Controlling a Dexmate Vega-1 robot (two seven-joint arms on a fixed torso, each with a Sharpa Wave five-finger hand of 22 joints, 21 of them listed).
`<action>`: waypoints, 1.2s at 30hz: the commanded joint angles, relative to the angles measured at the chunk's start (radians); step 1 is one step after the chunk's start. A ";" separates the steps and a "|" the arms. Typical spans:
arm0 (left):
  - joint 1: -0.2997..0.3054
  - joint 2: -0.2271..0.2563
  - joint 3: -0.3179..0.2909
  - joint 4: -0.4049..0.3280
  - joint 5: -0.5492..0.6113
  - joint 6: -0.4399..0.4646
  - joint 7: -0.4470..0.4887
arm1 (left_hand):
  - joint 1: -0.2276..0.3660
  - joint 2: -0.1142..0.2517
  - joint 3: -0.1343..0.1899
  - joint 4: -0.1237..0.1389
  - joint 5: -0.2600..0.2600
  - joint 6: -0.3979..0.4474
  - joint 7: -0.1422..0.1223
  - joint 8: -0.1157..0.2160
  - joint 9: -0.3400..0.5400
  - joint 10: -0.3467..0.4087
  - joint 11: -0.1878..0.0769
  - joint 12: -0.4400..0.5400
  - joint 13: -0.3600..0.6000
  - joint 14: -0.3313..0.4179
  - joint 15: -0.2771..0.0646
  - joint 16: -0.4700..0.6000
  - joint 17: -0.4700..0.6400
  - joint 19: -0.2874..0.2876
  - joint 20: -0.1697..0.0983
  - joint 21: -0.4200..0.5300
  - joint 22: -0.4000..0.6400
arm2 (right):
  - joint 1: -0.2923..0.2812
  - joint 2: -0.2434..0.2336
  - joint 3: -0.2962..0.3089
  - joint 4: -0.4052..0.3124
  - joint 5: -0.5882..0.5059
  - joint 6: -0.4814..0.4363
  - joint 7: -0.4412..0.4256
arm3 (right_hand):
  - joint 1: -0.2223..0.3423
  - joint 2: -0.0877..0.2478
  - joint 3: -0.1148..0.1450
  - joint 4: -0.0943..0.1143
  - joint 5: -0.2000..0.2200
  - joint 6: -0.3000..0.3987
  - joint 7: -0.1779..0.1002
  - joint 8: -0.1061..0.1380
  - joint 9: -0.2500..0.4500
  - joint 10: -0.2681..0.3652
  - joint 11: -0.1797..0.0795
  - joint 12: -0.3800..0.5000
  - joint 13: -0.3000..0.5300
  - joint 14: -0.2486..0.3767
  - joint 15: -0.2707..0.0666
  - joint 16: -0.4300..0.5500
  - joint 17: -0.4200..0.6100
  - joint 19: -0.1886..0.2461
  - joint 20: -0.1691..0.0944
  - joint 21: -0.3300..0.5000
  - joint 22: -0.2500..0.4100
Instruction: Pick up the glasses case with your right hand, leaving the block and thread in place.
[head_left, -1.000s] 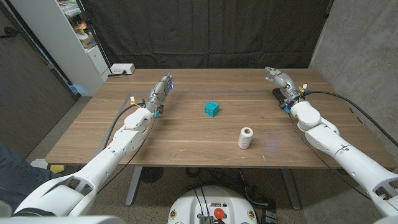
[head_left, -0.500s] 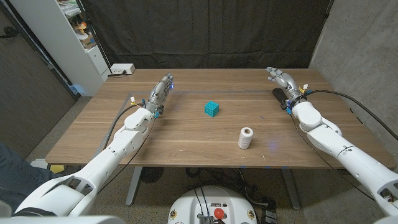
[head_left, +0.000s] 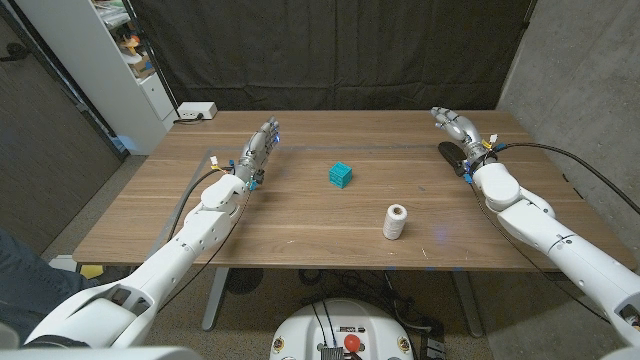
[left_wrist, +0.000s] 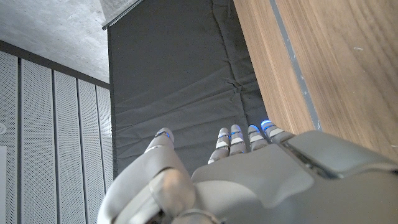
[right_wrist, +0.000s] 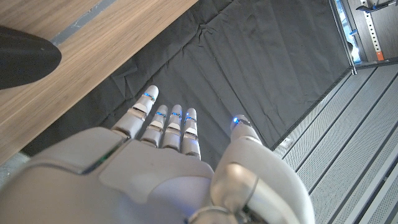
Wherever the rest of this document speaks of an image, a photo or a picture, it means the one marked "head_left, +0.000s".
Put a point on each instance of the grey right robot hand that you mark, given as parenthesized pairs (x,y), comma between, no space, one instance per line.
(462,131)

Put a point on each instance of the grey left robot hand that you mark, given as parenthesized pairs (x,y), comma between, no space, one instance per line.
(255,155)

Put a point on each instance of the black glasses case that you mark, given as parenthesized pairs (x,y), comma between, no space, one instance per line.
(450,152)

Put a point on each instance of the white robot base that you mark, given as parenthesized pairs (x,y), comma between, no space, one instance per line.
(310,330)

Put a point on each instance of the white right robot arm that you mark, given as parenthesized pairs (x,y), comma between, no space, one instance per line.
(550,230)

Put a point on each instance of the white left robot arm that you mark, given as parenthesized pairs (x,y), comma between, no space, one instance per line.
(165,260)

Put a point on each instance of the teal block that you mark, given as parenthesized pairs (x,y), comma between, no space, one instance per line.
(340,175)

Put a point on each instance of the white thread spool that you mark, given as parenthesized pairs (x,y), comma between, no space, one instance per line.
(394,222)

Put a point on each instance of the white power strip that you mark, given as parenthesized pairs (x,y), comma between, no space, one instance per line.
(197,110)

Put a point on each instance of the black round floor object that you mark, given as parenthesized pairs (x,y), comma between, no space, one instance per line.
(244,280)

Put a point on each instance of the cardboard box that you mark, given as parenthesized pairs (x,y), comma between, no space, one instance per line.
(141,65)

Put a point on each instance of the grey table leg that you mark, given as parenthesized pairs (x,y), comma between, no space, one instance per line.
(467,305)
(215,300)

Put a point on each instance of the yellow toy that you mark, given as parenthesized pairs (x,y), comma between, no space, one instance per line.
(130,45)

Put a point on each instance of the white shelf cabinet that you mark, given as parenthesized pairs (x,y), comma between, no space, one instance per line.
(95,65)

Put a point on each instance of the yellow floor object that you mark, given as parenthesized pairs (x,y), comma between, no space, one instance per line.
(91,271)

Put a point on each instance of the red emergency stop button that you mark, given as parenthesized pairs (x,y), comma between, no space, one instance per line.
(352,342)

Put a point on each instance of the white robot chest rim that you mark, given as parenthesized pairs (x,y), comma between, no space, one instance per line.
(100,353)

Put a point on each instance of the person's leg in jeans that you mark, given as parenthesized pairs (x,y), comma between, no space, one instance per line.
(30,285)

